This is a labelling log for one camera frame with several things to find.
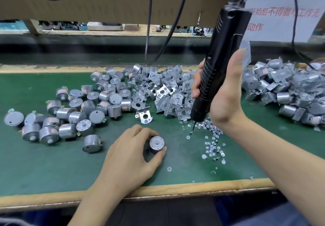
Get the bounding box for brown back panel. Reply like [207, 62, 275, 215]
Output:
[0, 0, 239, 27]

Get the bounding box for person's right forearm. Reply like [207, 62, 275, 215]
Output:
[229, 114, 325, 226]

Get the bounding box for white paper sign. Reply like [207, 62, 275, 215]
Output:
[244, 0, 325, 43]

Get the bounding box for person's right hand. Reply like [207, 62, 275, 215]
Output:
[192, 48, 250, 130]

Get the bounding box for black electric screwdriver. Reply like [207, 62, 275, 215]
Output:
[190, 0, 255, 133]

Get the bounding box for pile of assembled motors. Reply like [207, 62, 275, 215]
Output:
[243, 57, 325, 130]

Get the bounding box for scatter of small silver screws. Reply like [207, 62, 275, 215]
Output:
[168, 117, 226, 174]

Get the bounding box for person's left forearm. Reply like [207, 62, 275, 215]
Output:
[68, 183, 130, 226]

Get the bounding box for pile of metal brackets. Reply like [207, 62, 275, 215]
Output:
[90, 63, 196, 125]

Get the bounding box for grey blue trousers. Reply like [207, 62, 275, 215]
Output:
[223, 200, 305, 226]

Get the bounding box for small clear plastic bag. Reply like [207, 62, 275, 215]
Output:
[240, 40, 252, 64]

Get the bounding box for green bench mat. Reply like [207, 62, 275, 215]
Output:
[0, 71, 325, 198]

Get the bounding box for pile of silver motors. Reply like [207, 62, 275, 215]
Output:
[4, 70, 135, 154]

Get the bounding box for black hanging cable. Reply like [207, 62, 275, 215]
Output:
[145, 0, 153, 64]
[152, 0, 193, 64]

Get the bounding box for silver round motor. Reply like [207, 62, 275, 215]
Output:
[149, 135, 166, 155]

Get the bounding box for person's left hand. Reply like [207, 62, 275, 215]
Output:
[96, 124, 167, 199]

